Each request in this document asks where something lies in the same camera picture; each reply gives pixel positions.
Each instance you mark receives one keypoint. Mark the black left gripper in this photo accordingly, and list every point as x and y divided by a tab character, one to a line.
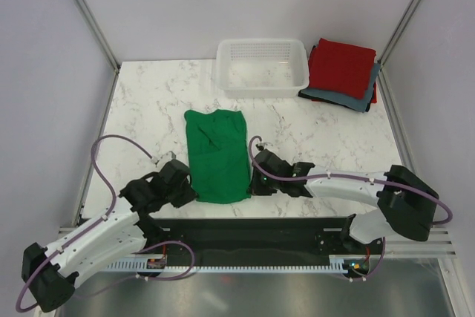
188	194

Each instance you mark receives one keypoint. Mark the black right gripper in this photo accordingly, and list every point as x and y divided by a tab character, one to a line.
257	189

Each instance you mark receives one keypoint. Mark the green t shirt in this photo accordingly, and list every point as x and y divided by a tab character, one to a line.
218	158

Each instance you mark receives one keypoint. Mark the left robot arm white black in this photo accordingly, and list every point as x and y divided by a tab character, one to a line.
52	273

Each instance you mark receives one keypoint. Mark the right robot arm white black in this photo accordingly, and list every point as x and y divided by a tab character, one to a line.
402	203

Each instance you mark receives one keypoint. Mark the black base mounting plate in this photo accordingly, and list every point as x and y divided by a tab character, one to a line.
255	242

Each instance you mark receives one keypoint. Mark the folded black t shirt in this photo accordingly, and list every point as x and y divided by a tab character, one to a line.
341	74

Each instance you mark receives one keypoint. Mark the white plastic basket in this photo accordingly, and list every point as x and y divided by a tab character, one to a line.
261	68

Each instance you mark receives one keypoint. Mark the folded grey blue t shirt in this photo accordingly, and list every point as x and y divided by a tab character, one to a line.
331	97

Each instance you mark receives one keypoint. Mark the folded dark red t shirt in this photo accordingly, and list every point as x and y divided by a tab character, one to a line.
374	95

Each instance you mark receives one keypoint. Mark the white slotted cable duct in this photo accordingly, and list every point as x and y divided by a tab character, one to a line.
146	265

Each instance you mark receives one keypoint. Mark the right aluminium frame post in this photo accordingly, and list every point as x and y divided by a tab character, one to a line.
401	27

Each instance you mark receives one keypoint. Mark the aluminium frame post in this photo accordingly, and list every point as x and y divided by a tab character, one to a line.
98	34
401	27

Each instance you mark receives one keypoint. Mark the aluminium extrusion rail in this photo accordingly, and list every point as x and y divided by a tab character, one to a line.
441	242

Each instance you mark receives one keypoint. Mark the left aluminium frame post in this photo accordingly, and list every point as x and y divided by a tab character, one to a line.
98	34

